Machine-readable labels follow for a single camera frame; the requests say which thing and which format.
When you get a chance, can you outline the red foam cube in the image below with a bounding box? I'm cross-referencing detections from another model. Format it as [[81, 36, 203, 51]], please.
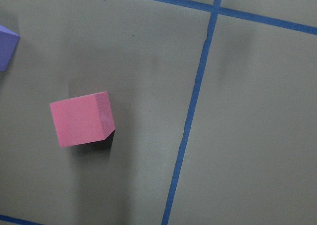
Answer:
[[50, 91, 115, 147]]

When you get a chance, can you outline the purple foam cube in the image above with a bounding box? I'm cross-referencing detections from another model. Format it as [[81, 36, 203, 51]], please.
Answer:
[[0, 25, 20, 71]]

